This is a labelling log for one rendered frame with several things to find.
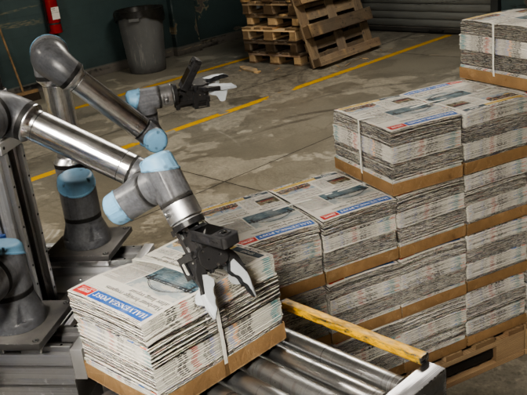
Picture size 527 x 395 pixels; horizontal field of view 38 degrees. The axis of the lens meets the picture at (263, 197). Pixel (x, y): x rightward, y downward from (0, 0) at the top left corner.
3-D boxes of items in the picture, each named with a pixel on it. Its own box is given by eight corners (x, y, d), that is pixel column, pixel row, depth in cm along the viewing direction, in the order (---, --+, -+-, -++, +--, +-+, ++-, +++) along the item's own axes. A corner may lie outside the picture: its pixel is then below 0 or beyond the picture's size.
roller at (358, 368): (262, 328, 197) (259, 312, 195) (414, 395, 165) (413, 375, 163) (248, 337, 194) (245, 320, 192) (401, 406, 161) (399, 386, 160)
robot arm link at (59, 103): (62, 209, 246) (26, 41, 226) (60, 194, 259) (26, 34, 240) (99, 201, 249) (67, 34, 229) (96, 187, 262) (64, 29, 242)
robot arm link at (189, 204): (200, 190, 158) (169, 204, 153) (210, 210, 158) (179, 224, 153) (183, 202, 164) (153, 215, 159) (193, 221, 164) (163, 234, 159)
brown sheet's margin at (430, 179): (334, 167, 281) (333, 156, 279) (399, 150, 291) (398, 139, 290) (393, 197, 248) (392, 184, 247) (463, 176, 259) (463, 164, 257)
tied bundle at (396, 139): (334, 169, 281) (329, 109, 273) (400, 151, 292) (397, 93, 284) (392, 198, 249) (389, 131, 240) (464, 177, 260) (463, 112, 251)
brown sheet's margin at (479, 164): (399, 150, 292) (398, 139, 290) (458, 133, 303) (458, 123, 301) (466, 175, 260) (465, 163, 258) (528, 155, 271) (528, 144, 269)
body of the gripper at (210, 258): (215, 271, 164) (190, 221, 165) (235, 261, 158) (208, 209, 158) (187, 285, 159) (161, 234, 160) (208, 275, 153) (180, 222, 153)
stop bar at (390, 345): (288, 303, 198) (287, 296, 197) (430, 359, 168) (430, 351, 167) (279, 309, 195) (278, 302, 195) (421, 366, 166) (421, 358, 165)
